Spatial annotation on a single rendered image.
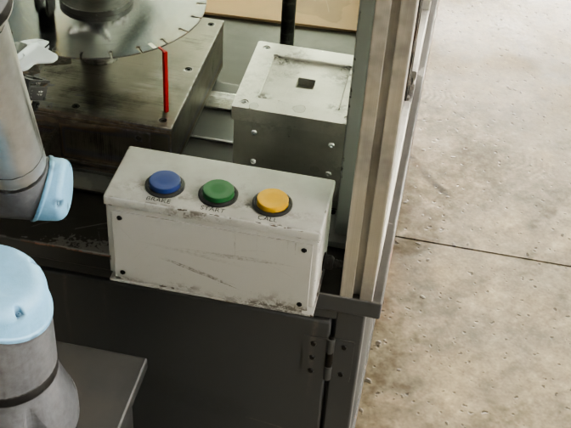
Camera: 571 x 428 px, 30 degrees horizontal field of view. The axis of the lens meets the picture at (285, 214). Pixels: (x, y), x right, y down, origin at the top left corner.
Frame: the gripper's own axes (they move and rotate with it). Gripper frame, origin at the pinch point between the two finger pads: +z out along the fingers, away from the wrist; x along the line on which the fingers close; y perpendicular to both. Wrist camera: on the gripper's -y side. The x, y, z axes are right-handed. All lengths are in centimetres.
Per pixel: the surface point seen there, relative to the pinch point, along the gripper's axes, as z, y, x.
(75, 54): -0.8, 5.7, 7.0
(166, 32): 8.5, 14.1, 13.0
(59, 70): 11.7, -2.8, 3.0
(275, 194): -7.8, 40.9, -1.9
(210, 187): -9.8, 32.9, -3.3
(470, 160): 158, 45, -4
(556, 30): 227, 53, 39
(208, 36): 27.9, 13.1, 13.4
